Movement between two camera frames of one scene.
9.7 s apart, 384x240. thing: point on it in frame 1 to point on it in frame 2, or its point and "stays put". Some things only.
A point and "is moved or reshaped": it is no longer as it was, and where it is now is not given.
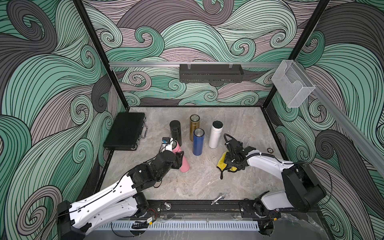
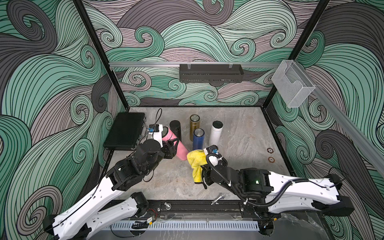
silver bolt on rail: [222, 196] stays put
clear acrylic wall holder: [292, 84] stays put
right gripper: [227, 161] to [208, 173]
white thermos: [216, 134] stays put
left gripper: [176, 159] to [167, 150]
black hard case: [127, 129] stays put
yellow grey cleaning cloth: [222, 165] is moved or reshaped
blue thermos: [198, 137] stays put
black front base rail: [210, 207] stays put
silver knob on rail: [168, 206] stays put
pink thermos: [184, 167] to [182, 153]
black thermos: [176, 132] stays put
